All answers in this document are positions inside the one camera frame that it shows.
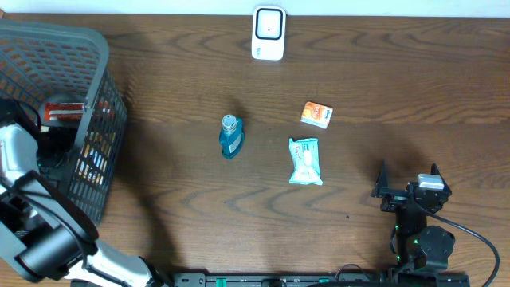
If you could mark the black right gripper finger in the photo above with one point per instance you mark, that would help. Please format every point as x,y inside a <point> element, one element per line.
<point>435,171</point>
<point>381,187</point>

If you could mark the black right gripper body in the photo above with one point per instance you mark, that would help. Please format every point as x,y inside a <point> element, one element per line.
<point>394,200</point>

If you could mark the teal wet wipes packet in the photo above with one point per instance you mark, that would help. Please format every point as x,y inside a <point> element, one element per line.
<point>306,161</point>

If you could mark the teal mouthwash bottle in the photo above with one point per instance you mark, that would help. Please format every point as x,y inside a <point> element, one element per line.
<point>231,136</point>

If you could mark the white barcode scanner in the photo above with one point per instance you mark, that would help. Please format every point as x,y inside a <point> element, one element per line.
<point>268,33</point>

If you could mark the red snack packet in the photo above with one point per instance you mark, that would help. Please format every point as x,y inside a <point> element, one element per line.
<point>63,111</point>

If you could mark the dark grey plastic basket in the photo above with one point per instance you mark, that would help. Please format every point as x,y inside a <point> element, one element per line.
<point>43,63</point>

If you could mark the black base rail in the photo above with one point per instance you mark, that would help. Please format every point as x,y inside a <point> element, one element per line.
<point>345,278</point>

